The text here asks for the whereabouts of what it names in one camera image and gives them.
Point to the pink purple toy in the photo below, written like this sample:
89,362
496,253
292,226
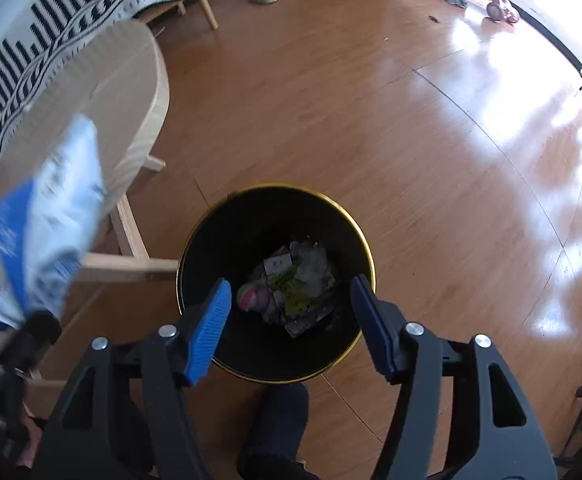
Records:
253,297

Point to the yellow popcorn snack bag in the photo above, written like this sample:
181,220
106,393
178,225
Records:
290,293

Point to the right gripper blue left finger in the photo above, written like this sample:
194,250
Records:
122,414

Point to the person dark foot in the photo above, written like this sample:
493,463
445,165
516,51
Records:
274,435

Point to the blue white tissue pack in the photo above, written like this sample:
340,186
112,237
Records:
48,223

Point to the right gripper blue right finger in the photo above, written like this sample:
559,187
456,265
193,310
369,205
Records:
494,433

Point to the black gold trash bin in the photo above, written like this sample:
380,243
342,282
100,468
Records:
289,255

